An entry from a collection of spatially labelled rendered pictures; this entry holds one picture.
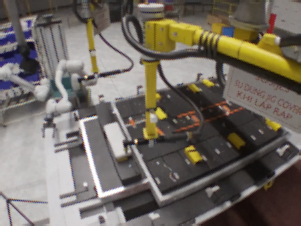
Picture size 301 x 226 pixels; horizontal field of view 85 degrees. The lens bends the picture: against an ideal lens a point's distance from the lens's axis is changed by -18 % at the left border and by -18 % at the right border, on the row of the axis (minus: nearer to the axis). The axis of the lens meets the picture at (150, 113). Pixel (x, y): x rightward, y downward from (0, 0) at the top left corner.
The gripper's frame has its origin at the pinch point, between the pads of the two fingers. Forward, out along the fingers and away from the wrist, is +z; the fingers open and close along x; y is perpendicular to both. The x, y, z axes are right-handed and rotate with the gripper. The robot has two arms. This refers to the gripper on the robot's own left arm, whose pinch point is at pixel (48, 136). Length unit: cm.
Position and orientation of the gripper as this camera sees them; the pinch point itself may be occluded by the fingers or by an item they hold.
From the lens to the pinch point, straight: 206.0
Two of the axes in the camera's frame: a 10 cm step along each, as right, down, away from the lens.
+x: -10.0, 0.3, -0.3
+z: 0.3, 9.6, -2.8
